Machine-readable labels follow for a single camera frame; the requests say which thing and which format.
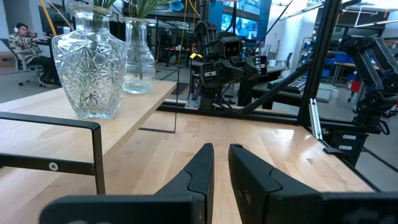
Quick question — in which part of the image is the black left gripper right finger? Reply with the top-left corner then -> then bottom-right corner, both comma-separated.
228,142 -> 398,224

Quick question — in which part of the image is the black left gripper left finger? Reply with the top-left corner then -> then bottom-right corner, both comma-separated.
39,142 -> 215,224

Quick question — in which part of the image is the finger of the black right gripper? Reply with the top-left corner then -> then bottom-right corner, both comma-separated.
200,58 -> 240,87
238,55 -> 269,79

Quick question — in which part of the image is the light blue artificial flower bunch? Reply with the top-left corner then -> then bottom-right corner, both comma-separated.
129,0 -> 185,19

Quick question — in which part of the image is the black keyboard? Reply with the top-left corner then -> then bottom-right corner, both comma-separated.
266,76 -> 308,95

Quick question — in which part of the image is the round glass vase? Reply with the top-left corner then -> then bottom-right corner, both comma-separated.
122,17 -> 157,95

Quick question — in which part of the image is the blue plastic crate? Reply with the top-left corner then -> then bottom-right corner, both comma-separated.
334,52 -> 355,64

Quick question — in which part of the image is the black box with white labels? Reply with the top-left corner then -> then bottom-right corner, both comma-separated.
329,130 -> 369,167

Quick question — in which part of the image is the square faceted glass vase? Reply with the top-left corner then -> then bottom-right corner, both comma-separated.
51,3 -> 127,119

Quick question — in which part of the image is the black computer monitor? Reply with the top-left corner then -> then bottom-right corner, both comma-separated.
39,5 -> 74,35

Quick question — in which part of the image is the office chair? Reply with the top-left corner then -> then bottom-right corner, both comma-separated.
0,37 -> 44,88

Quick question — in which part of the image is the person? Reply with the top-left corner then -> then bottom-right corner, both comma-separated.
7,22 -> 62,87

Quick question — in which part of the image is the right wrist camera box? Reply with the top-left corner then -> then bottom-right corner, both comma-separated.
222,36 -> 244,59

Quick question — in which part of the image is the large wall display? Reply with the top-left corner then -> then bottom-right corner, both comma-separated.
208,0 -> 272,41

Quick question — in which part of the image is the black aluminium rig frame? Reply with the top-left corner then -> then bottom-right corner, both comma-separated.
157,0 -> 382,192

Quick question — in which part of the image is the white strip on frame post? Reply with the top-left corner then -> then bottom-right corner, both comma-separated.
308,98 -> 323,141

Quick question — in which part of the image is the wooden shelf with black frame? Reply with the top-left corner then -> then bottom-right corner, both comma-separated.
0,67 -> 180,196

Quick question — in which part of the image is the yellow cable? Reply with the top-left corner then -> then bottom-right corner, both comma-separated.
39,0 -> 59,37

